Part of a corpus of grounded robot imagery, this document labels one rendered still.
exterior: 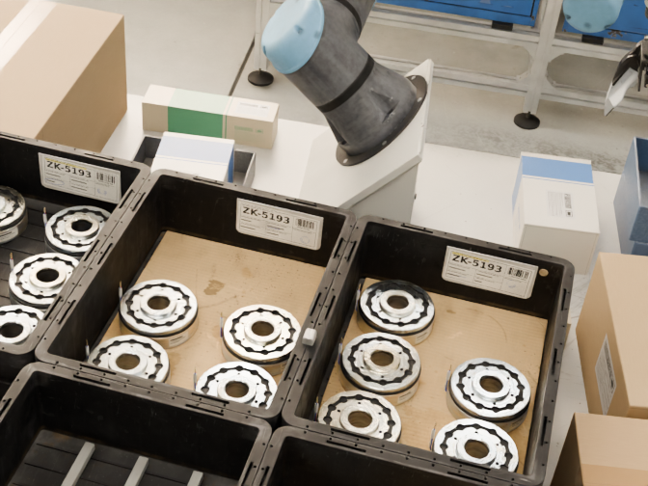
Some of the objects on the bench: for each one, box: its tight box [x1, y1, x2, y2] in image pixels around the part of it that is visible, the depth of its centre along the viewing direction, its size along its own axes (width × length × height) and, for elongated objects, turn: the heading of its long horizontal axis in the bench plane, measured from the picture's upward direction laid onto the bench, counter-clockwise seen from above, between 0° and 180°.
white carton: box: [512, 151, 600, 275], centre depth 191 cm, size 20×12×9 cm, turn 168°
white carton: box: [150, 132, 235, 183], centre depth 187 cm, size 20×12×9 cm, turn 169°
